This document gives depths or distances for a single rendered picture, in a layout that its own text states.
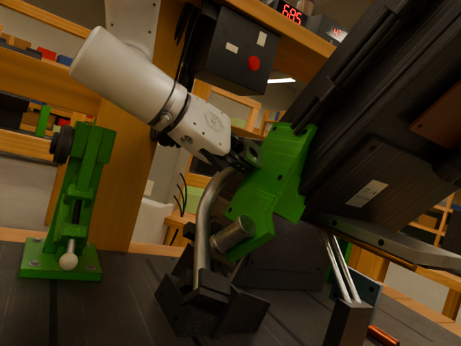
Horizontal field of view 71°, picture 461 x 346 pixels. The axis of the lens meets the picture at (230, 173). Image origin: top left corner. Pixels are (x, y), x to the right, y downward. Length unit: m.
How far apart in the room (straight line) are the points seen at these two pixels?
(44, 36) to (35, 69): 9.71
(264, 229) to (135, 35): 0.37
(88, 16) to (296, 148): 10.42
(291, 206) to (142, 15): 0.39
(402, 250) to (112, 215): 0.62
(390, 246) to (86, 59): 0.50
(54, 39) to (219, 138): 10.13
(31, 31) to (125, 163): 9.84
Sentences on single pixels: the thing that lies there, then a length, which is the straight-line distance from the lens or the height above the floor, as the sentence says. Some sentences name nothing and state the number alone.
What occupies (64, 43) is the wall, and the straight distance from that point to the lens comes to 10.62.
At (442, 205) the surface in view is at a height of 1.45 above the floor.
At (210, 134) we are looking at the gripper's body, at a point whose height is 1.21.
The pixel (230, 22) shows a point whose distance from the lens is 0.80.
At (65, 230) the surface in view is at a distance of 0.62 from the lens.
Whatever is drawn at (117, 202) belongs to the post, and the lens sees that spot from 0.83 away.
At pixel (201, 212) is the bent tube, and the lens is 0.63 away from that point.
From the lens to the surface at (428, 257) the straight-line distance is 0.55.
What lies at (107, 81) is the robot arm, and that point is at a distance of 0.50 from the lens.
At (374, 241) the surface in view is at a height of 1.12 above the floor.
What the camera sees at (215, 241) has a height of 1.04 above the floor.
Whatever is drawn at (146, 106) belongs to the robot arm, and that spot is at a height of 1.22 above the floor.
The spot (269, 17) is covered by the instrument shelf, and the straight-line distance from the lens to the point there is 0.84.
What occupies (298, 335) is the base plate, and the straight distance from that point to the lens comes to 0.69.
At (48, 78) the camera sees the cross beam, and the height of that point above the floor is 1.24.
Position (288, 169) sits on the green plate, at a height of 1.19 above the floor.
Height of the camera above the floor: 1.18
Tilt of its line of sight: 3 degrees down
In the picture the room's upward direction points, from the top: 16 degrees clockwise
